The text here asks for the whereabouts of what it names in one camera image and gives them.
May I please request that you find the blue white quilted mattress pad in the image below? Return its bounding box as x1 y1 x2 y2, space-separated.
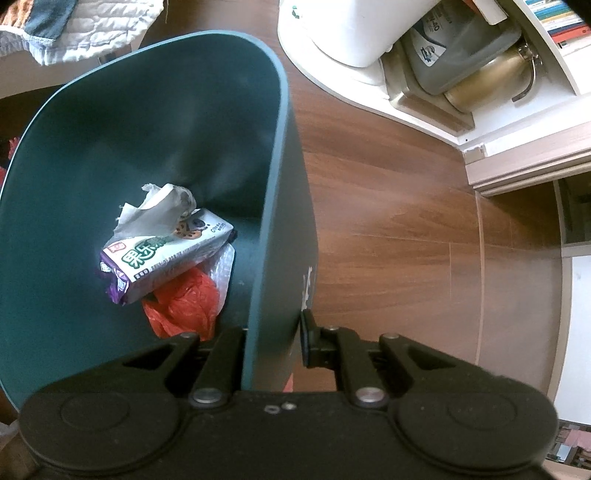
0 0 165 66

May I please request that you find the grey plastic jug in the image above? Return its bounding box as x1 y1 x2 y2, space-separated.
399 6 523 96

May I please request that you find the white purple cookie packet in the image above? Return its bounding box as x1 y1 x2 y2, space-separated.
99 207 239 306

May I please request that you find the blue trash bin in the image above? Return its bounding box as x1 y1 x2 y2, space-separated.
0 30 320 412

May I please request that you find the white corner shelf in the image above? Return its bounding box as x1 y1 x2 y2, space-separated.
276 0 591 200

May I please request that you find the red plastic bag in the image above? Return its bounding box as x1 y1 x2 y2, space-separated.
141 267 221 343

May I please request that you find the gold thermos bottle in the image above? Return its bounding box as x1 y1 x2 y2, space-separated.
442 43 542 114

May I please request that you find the beige bed frame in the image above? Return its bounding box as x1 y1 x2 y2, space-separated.
0 38 140 100

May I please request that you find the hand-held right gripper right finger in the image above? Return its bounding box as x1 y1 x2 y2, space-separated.
300 308 468 411

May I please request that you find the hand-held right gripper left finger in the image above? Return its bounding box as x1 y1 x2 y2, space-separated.
120 325 246 411

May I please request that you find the clear plastic bag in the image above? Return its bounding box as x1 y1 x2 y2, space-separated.
202 242 237 320

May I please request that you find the row of books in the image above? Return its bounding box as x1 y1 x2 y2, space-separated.
525 0 591 49

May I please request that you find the wooden door frame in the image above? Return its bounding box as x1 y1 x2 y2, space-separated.
464 134 591 200

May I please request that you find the white cylindrical bin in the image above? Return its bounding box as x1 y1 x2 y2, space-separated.
295 0 440 71

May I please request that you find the beige flat box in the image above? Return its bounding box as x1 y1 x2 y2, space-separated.
380 55 476 136

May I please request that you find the white tissue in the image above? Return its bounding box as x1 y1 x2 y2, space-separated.
112 183 199 251

